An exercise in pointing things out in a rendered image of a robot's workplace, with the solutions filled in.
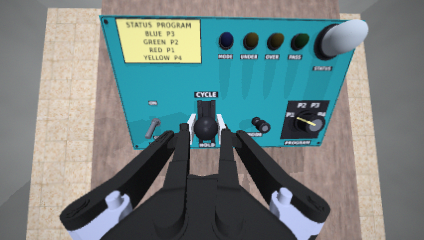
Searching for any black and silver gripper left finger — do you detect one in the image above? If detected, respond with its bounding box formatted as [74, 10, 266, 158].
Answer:
[59, 114, 196, 240]

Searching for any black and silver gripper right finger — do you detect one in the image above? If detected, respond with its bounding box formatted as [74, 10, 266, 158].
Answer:
[215, 114, 331, 240]

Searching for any teal control console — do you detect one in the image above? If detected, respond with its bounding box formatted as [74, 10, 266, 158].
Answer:
[99, 15, 368, 150]

